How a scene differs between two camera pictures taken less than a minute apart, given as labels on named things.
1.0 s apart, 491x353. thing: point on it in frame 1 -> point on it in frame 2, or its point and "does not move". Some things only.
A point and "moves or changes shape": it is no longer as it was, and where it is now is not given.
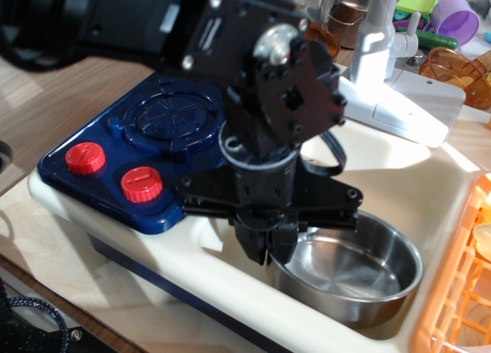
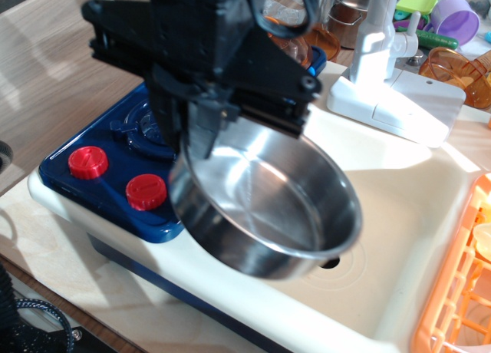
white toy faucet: [412, 103] does not move
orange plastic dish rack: [459, 318] does not move
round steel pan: [362, 276] moves or changes shape
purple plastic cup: [454, 18] does not move
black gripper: [270, 189] -> [205, 43]
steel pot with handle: [346, 6] does not move
